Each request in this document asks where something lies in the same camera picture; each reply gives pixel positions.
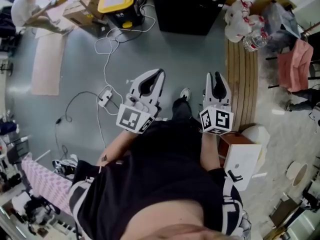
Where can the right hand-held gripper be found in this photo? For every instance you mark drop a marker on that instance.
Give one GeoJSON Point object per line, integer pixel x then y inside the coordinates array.
{"type": "Point", "coordinates": [216, 120]}

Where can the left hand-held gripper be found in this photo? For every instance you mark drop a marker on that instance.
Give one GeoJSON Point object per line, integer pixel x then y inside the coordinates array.
{"type": "Point", "coordinates": [130, 119]}

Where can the person's right forearm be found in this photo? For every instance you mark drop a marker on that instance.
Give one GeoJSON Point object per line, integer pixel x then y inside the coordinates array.
{"type": "Point", "coordinates": [211, 151]}

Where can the person's left forearm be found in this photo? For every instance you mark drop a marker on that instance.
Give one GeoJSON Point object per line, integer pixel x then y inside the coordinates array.
{"type": "Point", "coordinates": [113, 147]}

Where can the wooden slatted board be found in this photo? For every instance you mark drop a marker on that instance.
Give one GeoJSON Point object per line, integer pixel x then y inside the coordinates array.
{"type": "Point", "coordinates": [241, 84]}

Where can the person's white shoe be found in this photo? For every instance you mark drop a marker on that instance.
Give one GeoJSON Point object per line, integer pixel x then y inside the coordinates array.
{"type": "Point", "coordinates": [185, 93]}

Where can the person's black trouser leg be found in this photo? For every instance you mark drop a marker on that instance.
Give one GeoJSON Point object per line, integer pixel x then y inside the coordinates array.
{"type": "Point", "coordinates": [181, 110]}

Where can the white power strip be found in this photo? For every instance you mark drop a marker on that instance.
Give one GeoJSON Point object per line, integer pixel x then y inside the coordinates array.
{"type": "Point", "coordinates": [105, 98]}

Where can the brown and white cabinet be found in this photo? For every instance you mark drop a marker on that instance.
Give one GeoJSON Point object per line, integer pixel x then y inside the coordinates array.
{"type": "Point", "coordinates": [240, 159]}

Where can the white plastic bags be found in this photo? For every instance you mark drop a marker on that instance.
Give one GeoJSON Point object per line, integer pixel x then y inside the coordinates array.
{"type": "Point", "coordinates": [237, 21]}

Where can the black bin with yellow lid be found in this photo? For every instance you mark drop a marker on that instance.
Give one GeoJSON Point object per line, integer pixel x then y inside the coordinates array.
{"type": "Point", "coordinates": [117, 5]}

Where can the person's black shirt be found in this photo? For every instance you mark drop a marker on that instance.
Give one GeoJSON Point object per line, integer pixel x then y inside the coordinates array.
{"type": "Point", "coordinates": [155, 179]}

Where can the grey blue cloth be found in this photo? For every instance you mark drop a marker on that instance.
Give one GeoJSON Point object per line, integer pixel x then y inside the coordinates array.
{"type": "Point", "coordinates": [280, 21]}

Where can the pink floor mat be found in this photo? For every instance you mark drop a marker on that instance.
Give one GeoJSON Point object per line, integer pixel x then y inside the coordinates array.
{"type": "Point", "coordinates": [47, 64]}

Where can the brown cardboard box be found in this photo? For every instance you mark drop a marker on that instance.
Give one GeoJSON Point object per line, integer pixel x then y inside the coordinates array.
{"type": "Point", "coordinates": [82, 6]}

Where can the white and black sneakers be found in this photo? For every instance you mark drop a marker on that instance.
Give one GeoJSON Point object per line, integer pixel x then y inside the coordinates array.
{"type": "Point", "coordinates": [65, 164]}

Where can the beige bucket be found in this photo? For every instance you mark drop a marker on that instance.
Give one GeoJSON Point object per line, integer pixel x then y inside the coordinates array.
{"type": "Point", "coordinates": [297, 172]}

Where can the pink patterned cloth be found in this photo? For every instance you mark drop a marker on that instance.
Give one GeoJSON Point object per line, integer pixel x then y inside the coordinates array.
{"type": "Point", "coordinates": [45, 181]}

